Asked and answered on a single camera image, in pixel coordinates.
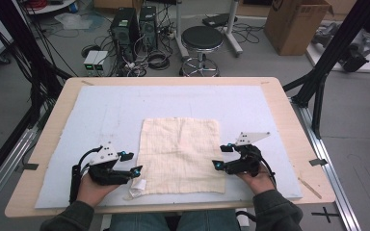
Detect white desk leg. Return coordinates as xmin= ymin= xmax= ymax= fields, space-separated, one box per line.
xmin=225 ymin=0 xmax=244 ymax=58
xmin=174 ymin=0 xmax=191 ymax=61

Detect wooden table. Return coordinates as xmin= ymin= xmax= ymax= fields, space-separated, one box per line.
xmin=4 ymin=76 xmax=336 ymax=219

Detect person's right leg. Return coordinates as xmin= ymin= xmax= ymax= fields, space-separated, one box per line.
xmin=176 ymin=210 xmax=241 ymax=231

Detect black metal frame with cables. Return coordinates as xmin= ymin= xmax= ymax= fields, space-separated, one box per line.
xmin=0 ymin=0 xmax=73 ymax=129

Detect person's left hand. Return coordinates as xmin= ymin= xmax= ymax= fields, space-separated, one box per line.
xmin=76 ymin=172 xmax=121 ymax=209

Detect person's leg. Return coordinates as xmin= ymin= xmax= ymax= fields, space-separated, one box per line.
xmin=109 ymin=213 xmax=168 ymax=231
xmin=176 ymin=210 xmax=241 ymax=231

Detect white round table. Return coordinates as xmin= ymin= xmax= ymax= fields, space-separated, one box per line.
xmin=23 ymin=0 xmax=78 ymax=15

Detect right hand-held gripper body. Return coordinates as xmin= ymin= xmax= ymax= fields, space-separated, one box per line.
xmin=225 ymin=131 xmax=271 ymax=177

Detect aluminium rail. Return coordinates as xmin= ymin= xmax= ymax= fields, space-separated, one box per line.
xmin=290 ymin=97 xmax=362 ymax=231
xmin=0 ymin=128 xmax=40 ymax=219

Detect large black computer tower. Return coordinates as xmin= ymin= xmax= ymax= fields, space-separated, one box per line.
xmin=109 ymin=7 xmax=140 ymax=63

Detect clear plastic bag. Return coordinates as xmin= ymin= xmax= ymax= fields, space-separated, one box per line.
xmin=54 ymin=12 xmax=105 ymax=32

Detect black round stool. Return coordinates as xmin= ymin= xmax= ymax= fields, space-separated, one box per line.
xmin=178 ymin=25 xmax=225 ymax=77

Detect coiled black cables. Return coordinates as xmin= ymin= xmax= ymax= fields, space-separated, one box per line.
xmin=146 ymin=50 xmax=172 ymax=71

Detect black flat case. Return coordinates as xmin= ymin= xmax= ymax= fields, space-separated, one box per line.
xmin=201 ymin=13 xmax=239 ymax=28

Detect white power supply unit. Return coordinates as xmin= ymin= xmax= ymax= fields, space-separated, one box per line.
xmin=93 ymin=50 xmax=110 ymax=74
xmin=83 ymin=50 xmax=100 ymax=74

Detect person's right hand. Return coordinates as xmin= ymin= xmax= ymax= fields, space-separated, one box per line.
xmin=237 ymin=163 xmax=276 ymax=196

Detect white foam mat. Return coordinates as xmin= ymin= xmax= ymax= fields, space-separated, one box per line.
xmin=35 ymin=85 xmax=304 ymax=210

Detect black metal frame stand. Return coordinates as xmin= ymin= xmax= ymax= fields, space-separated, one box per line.
xmin=282 ymin=0 xmax=370 ymax=140

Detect cream towel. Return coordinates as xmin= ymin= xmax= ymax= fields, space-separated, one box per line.
xmin=128 ymin=116 xmax=226 ymax=198

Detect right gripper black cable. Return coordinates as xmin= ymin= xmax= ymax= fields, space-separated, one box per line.
xmin=259 ymin=153 xmax=278 ymax=189

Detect slim black computer tower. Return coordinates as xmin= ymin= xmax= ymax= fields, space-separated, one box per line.
xmin=138 ymin=5 xmax=159 ymax=52

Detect thin wooden stick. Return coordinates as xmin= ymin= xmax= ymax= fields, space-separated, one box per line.
xmin=298 ymin=177 xmax=323 ymax=200

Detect person's left leg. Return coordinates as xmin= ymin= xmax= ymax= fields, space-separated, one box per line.
xmin=109 ymin=213 xmax=168 ymax=231

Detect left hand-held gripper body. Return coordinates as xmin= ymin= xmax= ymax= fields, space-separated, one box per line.
xmin=87 ymin=141 xmax=133 ymax=187

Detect black cable under table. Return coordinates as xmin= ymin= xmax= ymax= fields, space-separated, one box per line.
xmin=235 ymin=210 xmax=257 ymax=224

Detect brown cardboard box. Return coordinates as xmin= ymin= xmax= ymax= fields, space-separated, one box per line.
xmin=263 ymin=0 xmax=334 ymax=57

